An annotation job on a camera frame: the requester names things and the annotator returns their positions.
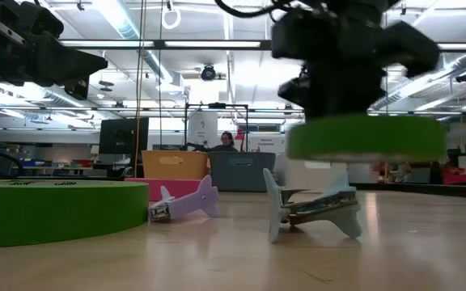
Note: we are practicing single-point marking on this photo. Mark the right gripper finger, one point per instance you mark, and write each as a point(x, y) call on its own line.
point(324, 99)
point(360, 99)

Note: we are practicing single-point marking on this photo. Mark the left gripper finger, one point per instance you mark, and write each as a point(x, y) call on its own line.
point(71, 62)

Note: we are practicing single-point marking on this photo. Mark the green tape roll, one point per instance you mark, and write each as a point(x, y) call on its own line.
point(366, 137)
point(55, 214)

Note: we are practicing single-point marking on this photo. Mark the light blue staple remover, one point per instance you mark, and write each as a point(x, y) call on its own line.
point(318, 212)

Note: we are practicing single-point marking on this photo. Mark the pink tape roll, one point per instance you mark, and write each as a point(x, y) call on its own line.
point(176, 189)

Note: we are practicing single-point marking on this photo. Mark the lilac staple remover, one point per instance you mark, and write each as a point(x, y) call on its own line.
point(188, 202)

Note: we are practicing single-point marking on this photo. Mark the black overhead beam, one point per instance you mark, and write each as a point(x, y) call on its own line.
point(281, 44)

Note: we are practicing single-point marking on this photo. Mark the white plastic bin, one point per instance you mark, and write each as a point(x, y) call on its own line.
point(318, 178)

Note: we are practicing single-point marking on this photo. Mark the black monitor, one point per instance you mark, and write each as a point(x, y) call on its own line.
point(124, 135)

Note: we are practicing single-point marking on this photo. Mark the person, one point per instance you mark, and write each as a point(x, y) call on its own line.
point(225, 144)

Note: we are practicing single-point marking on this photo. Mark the teal plastic bin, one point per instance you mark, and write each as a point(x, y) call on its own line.
point(241, 174)

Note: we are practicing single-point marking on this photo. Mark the yellow plastic bin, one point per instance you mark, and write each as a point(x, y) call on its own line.
point(174, 165)

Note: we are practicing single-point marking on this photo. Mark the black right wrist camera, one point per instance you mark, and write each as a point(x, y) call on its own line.
point(293, 93)

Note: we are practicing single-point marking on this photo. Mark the black background rig frame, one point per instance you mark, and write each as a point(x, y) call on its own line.
point(217, 106)

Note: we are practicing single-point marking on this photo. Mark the black aluminium table frame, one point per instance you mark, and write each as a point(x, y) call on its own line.
point(419, 190)

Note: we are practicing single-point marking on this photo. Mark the black ceiling-mounted camera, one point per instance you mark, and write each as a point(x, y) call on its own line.
point(208, 73)

